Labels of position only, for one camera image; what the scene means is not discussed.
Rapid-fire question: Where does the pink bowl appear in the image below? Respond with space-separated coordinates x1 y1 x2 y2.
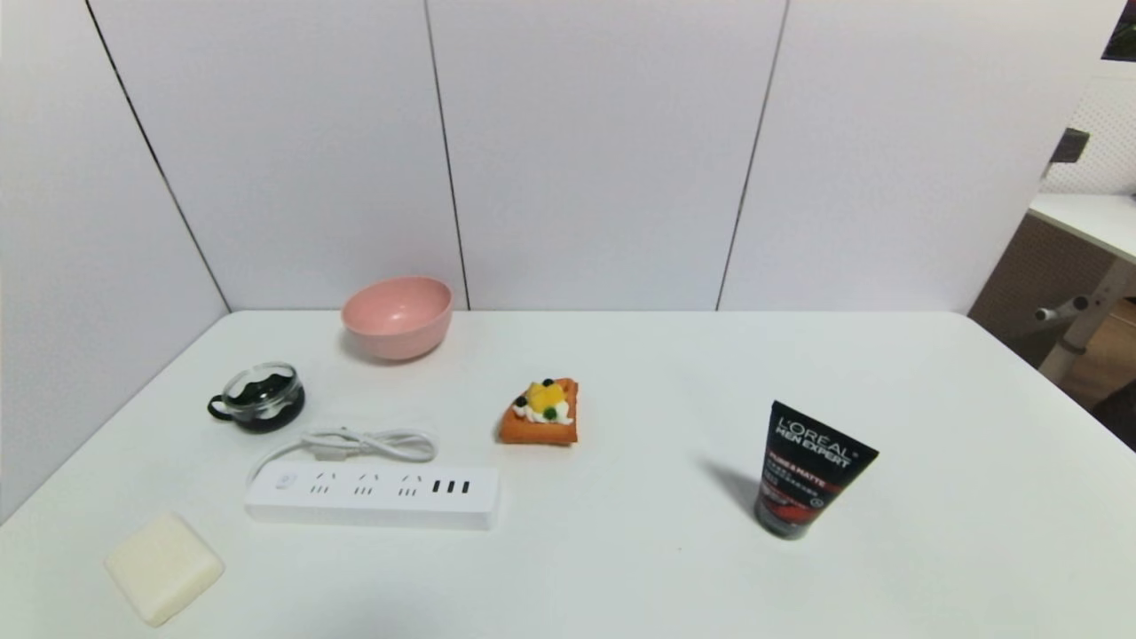
341 276 454 362

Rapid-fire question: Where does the toy fruit toast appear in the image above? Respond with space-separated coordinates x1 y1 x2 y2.
498 378 580 446

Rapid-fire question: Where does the white power strip cable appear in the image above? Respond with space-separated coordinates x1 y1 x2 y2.
247 428 439 485

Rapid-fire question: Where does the dark wall-mounted box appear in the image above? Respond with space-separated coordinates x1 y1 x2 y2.
1050 128 1091 165

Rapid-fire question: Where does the black L'Oreal face wash tube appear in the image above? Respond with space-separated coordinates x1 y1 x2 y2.
753 400 880 540

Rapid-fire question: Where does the white desk leg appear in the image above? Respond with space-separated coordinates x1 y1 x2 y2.
1038 259 1136 384

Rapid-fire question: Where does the white desk top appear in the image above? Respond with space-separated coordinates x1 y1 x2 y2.
1029 193 1136 264

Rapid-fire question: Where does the brown desk panel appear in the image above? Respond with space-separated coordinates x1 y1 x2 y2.
968 213 1121 367

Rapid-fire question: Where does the white power strip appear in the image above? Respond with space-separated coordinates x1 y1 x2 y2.
244 464 501 532

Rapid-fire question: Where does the desk crank handle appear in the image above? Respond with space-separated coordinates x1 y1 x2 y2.
1035 296 1091 322

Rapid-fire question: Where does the black glass cup with handle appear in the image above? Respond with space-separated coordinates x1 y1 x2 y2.
208 361 307 434

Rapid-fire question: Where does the cream soap bar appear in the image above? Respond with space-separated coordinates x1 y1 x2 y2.
104 512 225 627

